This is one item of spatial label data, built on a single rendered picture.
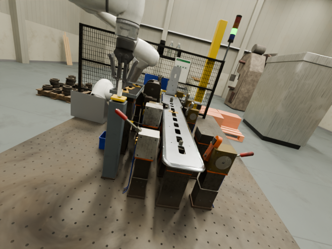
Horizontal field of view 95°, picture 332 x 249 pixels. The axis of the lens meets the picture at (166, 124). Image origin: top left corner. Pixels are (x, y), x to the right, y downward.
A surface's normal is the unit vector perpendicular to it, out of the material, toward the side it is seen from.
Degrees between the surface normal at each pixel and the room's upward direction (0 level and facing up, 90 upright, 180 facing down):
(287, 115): 90
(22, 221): 0
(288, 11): 90
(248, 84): 92
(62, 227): 0
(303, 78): 90
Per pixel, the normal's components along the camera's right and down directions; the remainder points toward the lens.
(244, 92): 0.01, 0.42
